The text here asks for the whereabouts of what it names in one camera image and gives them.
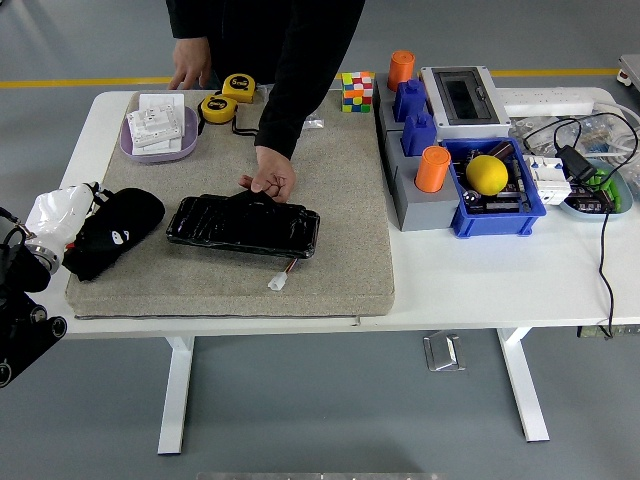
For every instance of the yellow ball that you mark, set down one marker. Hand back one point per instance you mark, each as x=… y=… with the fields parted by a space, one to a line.
x=487 y=175

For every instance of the green terminal blocks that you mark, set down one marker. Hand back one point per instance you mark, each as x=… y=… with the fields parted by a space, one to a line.
x=607 y=187

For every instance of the person's right hand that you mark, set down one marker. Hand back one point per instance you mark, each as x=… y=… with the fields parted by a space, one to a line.
x=192 y=57

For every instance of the brown capacitor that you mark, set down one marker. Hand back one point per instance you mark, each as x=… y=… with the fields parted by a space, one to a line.
x=501 y=149

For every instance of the person's left forearm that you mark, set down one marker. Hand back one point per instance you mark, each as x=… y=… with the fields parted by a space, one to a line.
x=292 y=110

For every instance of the grey peg holder base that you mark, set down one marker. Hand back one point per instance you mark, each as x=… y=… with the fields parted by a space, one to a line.
x=425 y=212

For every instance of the blue plastic bin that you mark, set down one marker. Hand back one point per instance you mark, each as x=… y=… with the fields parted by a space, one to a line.
x=495 y=222

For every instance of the small clear plastic bag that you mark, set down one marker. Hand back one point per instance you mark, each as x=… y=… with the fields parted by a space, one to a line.
x=314 y=122

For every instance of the white equipment base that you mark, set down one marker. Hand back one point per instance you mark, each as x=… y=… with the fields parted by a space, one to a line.
x=631 y=70

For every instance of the clear bag of parts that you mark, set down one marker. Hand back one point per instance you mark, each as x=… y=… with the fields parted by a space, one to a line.
x=537 y=129

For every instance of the person's right forearm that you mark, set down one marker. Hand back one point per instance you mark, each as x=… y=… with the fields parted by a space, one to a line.
x=192 y=22

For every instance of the large white wall plate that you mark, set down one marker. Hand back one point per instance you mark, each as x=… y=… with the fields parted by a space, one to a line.
x=162 y=102

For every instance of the white power strip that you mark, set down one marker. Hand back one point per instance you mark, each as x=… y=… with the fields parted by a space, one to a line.
x=545 y=100

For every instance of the black power adapter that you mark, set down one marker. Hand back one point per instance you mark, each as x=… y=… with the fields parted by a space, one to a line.
x=577 y=165

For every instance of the yellow tape measure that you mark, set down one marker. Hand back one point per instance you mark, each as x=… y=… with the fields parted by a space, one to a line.
x=217 y=107
x=239 y=86

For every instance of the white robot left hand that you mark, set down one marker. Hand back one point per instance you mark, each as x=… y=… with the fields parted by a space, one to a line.
x=57 y=215

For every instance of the light blue dish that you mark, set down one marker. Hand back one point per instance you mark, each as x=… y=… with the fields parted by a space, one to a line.
x=625 y=195

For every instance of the white circuit breaker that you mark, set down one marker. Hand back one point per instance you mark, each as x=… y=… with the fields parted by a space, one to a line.
x=550 y=189

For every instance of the colourful puzzle cube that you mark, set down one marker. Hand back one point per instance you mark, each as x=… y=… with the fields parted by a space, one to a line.
x=357 y=92

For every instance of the flat white cover plate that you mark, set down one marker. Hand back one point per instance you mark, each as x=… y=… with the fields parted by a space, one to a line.
x=165 y=145

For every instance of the silver floor box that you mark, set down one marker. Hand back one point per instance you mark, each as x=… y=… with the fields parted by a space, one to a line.
x=445 y=352

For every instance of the shiny metal ball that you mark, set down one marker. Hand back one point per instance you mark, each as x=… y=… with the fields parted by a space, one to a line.
x=470 y=199

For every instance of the person's left hand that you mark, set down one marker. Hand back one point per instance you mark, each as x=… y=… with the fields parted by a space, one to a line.
x=275 y=172

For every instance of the dark relay modules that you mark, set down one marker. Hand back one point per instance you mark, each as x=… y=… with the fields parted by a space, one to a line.
x=587 y=204

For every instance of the orange cylinder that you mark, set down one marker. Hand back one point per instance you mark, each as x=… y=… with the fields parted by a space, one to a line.
x=432 y=170
x=401 y=70

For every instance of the white table leg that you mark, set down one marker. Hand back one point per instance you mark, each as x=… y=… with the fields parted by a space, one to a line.
x=522 y=385
x=175 y=400

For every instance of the blue plastic block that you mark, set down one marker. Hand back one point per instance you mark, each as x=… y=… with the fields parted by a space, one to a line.
x=419 y=135
x=410 y=100

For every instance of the person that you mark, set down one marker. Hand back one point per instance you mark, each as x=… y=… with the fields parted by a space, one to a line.
x=270 y=30

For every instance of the grey electrical enclosure box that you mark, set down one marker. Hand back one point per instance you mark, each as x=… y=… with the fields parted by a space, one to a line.
x=465 y=125

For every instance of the dark electronic module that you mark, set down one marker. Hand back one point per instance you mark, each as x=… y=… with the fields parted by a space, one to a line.
x=505 y=202

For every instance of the purple oval tray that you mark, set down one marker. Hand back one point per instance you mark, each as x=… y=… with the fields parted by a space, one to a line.
x=189 y=142

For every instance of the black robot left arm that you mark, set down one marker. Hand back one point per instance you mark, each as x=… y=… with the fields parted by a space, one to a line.
x=20 y=325

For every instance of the white switch module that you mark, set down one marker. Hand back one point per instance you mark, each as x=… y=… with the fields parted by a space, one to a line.
x=150 y=125

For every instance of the grey-brown mat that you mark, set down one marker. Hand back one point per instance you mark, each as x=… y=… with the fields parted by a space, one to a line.
x=325 y=225

